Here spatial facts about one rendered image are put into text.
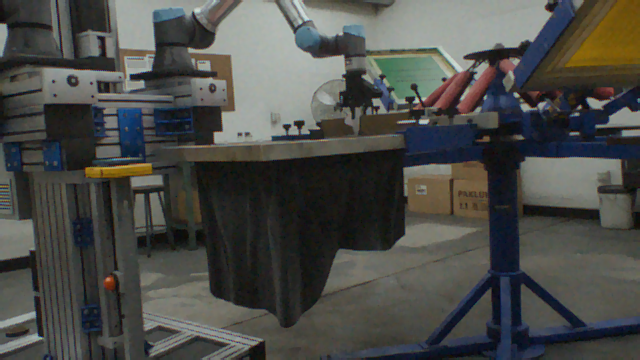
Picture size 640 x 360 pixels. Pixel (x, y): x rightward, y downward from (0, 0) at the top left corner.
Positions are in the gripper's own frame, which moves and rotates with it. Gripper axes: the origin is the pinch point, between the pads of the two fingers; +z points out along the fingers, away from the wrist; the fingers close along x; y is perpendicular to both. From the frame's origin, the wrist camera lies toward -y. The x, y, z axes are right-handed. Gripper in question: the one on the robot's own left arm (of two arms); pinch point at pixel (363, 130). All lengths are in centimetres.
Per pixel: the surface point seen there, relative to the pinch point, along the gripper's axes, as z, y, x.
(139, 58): -84, 378, -76
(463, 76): -20, 4, -64
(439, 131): 1.6, -30.2, -1.2
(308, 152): 4, -29, 48
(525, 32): -94, 166, -412
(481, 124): 0.3, -31.4, -20.9
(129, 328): 48, 10, 80
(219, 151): 3, -10, 61
